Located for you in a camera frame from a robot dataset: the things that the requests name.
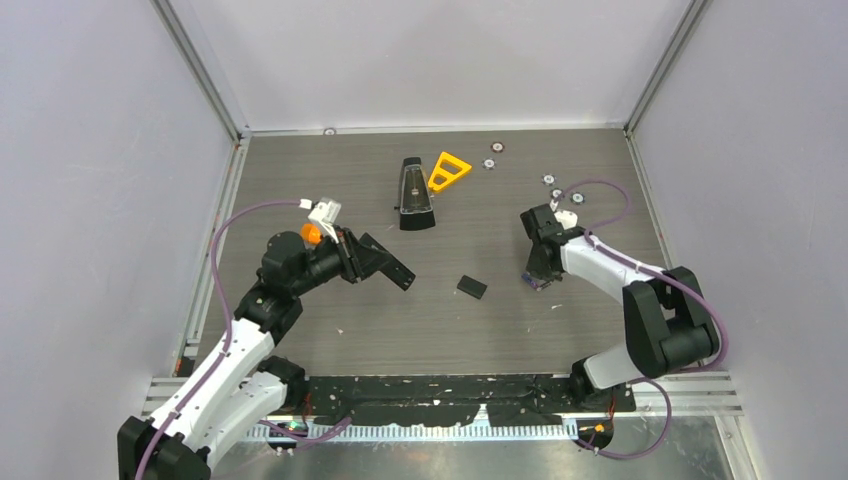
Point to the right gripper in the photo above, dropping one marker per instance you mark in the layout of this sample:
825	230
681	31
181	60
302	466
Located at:
533	268

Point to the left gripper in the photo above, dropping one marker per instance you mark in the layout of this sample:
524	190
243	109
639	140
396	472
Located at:
358	261

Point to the purple battery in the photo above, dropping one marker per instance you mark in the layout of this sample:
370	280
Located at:
531	282

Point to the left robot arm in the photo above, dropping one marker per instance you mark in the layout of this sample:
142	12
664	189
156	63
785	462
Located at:
240	385

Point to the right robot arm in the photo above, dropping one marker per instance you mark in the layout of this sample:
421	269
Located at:
666	325

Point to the black metronome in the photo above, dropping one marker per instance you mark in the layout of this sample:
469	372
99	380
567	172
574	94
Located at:
415	207

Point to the orange marker pen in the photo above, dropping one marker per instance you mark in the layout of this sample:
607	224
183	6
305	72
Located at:
311	234

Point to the yellow triangular plastic part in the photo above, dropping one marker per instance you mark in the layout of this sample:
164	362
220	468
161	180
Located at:
448	170

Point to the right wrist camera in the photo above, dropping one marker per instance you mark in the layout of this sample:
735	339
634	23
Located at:
567	219

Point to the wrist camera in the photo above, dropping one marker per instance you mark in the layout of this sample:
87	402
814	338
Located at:
567	219
323	213

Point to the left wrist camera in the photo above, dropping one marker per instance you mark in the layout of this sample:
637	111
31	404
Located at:
323	213

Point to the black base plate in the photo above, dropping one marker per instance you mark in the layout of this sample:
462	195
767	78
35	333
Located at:
455	400

